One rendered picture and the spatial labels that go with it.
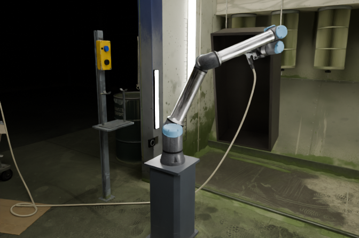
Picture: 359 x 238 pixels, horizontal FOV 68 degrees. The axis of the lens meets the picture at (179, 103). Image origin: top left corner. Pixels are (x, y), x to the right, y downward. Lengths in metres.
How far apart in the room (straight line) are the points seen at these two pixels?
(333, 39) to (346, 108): 0.88
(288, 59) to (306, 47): 0.41
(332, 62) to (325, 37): 0.31
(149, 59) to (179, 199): 1.44
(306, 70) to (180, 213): 2.74
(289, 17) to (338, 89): 1.12
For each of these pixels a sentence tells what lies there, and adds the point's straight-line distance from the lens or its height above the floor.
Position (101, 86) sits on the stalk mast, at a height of 1.14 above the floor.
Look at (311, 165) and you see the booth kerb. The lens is 3.68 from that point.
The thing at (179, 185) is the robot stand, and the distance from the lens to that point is 1.96.
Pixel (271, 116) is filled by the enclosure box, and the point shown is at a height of 0.85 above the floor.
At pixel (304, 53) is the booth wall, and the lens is 4.05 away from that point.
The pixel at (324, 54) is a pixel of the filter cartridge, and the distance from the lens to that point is 3.62.
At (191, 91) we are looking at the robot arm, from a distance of 2.05.
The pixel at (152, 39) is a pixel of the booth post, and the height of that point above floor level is 1.57.
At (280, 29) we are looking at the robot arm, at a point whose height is 1.61.
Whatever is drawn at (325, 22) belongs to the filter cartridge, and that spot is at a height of 1.80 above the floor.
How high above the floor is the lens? 1.44
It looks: 11 degrees down
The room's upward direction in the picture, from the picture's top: straight up
